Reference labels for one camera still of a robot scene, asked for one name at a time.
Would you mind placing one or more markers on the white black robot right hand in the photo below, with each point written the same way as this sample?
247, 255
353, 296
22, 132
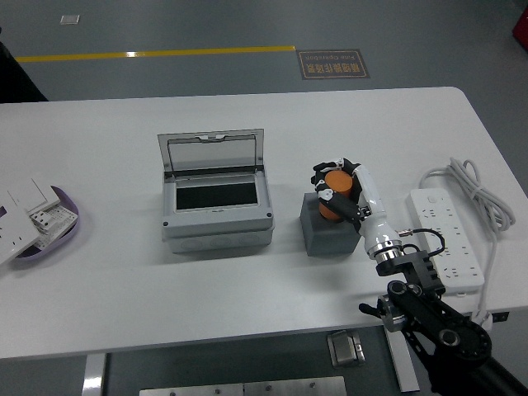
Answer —
373, 198

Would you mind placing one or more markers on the orange cylinder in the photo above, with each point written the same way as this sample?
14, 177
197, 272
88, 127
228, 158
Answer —
338, 183

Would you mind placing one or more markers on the grey box with clear lid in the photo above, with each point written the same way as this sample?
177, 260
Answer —
214, 229

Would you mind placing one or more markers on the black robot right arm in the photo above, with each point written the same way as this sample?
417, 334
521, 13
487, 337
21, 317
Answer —
425, 313

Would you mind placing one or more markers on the grey cube with round hole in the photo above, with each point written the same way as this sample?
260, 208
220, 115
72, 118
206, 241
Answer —
326, 239

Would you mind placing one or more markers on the metal floor box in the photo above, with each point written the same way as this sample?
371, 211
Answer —
345, 348

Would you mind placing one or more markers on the brown floor sign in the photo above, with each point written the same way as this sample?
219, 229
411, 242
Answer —
333, 64

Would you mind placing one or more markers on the white table leg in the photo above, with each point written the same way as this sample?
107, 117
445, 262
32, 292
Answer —
94, 375
404, 367

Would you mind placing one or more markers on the black table control panel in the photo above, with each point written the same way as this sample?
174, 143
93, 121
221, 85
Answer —
502, 317

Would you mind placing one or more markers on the red object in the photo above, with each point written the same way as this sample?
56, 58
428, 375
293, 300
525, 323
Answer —
520, 29

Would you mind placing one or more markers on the yellow floor tape line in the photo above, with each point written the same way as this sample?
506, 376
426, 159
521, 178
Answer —
165, 53

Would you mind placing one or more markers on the white breaker modules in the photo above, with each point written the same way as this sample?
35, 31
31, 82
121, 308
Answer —
53, 222

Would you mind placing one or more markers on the purple tray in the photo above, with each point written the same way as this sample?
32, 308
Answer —
53, 249

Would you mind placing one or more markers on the small metal floor plate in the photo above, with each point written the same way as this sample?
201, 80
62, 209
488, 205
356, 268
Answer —
69, 19

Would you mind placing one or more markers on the white socket panel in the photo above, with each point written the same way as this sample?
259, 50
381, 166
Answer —
12, 235

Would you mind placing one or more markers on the grey metal base plate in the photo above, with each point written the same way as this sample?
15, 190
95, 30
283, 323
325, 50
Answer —
247, 387

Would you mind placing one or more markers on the white switch panel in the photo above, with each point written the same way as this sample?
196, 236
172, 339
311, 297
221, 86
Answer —
31, 191

